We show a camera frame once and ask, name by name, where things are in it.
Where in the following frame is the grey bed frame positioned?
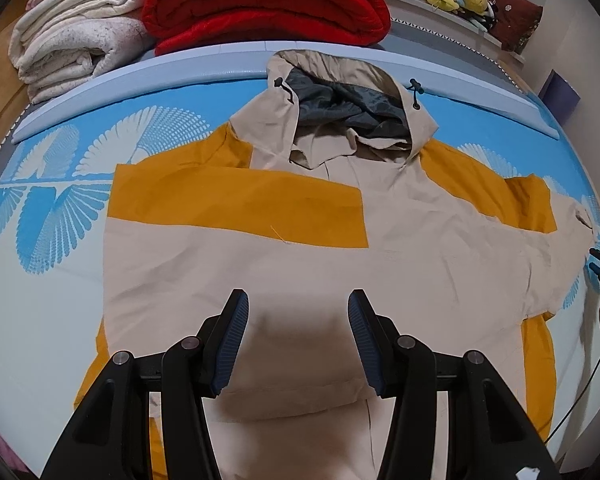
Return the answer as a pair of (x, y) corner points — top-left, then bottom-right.
(370, 0), (537, 98)

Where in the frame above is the light blue padded bed edge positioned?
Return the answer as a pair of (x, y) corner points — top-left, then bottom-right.
(12, 40), (562, 145)

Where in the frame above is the dark red plush cushion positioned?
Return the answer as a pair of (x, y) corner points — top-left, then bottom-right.
(492, 0), (543, 53)

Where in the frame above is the folded white fleece blanket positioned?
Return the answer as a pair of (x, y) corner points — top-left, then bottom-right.
(8, 0), (161, 106)

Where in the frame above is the blue feather print bed sheet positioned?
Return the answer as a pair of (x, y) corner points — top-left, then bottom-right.
(0, 72), (600, 480)

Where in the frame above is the beige and yellow hooded jacket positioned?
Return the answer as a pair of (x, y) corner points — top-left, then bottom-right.
(72, 49), (597, 480)

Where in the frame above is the thin black cable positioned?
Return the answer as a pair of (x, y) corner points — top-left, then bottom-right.
(544, 327), (600, 445)

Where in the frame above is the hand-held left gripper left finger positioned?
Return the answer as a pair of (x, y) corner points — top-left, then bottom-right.
(40, 288), (251, 480)

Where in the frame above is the purple box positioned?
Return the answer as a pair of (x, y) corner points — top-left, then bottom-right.
(539, 70), (580, 123)

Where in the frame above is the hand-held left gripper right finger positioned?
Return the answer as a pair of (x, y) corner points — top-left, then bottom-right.
(347, 288), (563, 480)

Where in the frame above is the folded red blanket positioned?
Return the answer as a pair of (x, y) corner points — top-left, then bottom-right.
(141, 0), (392, 57)

